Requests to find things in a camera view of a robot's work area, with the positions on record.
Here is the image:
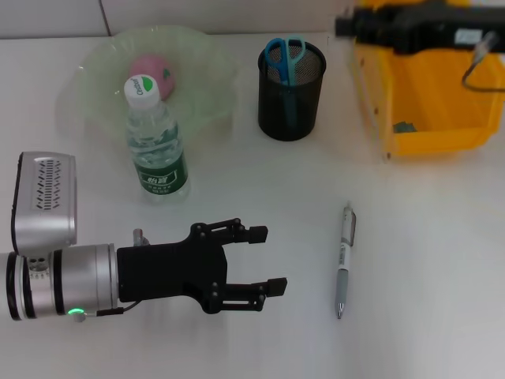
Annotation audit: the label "grey white ballpoint pen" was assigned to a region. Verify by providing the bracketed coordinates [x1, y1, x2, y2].
[335, 201, 358, 321]

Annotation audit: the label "blue and teal scissors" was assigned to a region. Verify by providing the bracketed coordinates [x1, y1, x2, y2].
[264, 36, 309, 126]

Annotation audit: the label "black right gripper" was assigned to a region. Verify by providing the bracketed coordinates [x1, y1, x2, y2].
[334, 1, 505, 56]

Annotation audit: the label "pink toy peach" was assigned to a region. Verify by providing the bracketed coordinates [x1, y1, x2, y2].
[129, 54, 177, 102]

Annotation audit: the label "yellow plastic bin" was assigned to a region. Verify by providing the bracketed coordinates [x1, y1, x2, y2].
[350, 0, 505, 158]

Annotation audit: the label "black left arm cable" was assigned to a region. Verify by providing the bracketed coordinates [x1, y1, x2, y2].
[72, 301, 142, 323]

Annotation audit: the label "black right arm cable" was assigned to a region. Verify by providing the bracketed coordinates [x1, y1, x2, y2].
[461, 31, 505, 94]

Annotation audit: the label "translucent green fruit plate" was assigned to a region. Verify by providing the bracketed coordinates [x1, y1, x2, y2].
[58, 24, 244, 153]

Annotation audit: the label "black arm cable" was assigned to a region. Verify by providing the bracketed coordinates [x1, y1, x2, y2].
[461, 31, 505, 94]
[72, 301, 142, 323]

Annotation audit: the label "clear green-label water bottle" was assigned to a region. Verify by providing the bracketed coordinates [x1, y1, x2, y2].
[122, 75, 192, 205]

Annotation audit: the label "black mesh pen holder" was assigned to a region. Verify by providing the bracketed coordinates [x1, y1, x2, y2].
[257, 38, 328, 142]

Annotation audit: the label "silver vented camera box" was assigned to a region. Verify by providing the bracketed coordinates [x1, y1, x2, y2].
[10, 151, 78, 256]

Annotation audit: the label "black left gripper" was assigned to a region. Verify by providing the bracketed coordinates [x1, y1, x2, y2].
[116, 216, 289, 316]

